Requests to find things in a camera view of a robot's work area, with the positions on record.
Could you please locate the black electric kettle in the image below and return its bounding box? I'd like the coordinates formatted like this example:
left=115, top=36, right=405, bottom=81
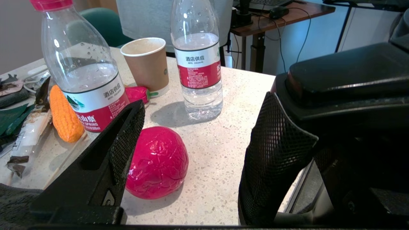
left=271, top=8, right=409, bottom=226

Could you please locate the brown paper cup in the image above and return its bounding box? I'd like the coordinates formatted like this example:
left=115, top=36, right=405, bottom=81
left=120, top=37, right=170, bottom=97

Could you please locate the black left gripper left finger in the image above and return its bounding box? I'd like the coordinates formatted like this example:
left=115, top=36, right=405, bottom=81
left=30, top=100, right=146, bottom=224

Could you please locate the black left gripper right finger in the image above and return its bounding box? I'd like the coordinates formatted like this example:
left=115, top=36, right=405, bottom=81
left=238, top=92, right=320, bottom=226

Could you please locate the black computer mouse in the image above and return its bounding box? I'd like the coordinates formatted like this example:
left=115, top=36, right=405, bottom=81
left=269, top=6, right=289, bottom=19

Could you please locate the red toy chili pepper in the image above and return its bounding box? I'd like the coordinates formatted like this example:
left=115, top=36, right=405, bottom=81
left=125, top=86, right=159, bottom=104

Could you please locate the brown wooden desk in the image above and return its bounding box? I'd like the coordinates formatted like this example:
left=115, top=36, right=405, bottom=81
left=230, top=0, right=336, bottom=74

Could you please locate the red foil ball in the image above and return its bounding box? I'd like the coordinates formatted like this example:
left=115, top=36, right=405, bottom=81
left=125, top=126, right=189, bottom=200

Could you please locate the clear water bottle red cap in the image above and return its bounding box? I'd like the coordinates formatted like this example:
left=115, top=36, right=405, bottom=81
left=170, top=0, right=224, bottom=121
left=29, top=0, right=131, bottom=133

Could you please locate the white brown snack wrapper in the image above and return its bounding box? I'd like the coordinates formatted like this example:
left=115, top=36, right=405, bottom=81
left=6, top=77, right=53, bottom=178

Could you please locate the green foil packet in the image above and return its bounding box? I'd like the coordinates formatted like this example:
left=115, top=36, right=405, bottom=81
left=0, top=104, right=35, bottom=147

